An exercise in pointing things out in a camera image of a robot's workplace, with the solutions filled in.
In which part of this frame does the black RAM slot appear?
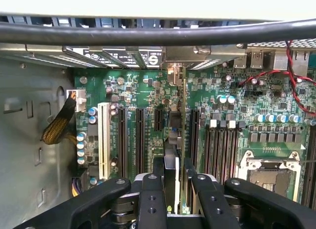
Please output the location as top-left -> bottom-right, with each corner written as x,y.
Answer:
222,120 -> 237,184
231,120 -> 246,180
213,120 -> 227,183
300,130 -> 316,210
203,119 -> 217,177

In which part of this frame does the long black expansion slot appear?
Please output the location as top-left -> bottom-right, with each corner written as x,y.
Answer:
135,107 -> 146,175
190,108 -> 201,174
118,106 -> 128,178

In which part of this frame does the white PCI expansion slot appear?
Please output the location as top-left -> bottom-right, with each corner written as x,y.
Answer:
97,102 -> 111,180

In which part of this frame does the short black expansion slot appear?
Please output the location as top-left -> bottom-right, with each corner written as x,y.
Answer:
154,108 -> 163,138

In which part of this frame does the green motherboard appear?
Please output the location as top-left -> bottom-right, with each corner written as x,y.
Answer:
71,65 -> 316,210

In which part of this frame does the white power connector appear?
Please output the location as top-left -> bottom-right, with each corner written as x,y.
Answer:
66,89 -> 87,113

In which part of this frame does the grey metal PC case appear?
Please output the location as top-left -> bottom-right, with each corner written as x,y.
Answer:
0,13 -> 316,229

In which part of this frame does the black and white label sticker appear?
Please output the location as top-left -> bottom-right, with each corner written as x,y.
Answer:
71,46 -> 163,67

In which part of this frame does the silver USB port block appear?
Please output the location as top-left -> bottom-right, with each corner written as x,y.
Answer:
233,49 -> 272,70

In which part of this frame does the silver network port block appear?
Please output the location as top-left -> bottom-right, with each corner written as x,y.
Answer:
273,50 -> 311,71

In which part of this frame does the CPU socket with metal frame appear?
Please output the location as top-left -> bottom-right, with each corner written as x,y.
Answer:
234,150 -> 302,204

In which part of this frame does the yellow and purple wire bundle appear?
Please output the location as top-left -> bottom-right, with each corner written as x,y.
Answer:
71,177 -> 82,197

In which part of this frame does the black yellow braided power cable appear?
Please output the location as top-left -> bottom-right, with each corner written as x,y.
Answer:
40,92 -> 78,145

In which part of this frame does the red and black twisted wire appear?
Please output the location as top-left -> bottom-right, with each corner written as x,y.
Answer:
238,40 -> 316,111

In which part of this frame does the thick black cable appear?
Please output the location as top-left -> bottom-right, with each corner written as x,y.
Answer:
0,18 -> 316,46

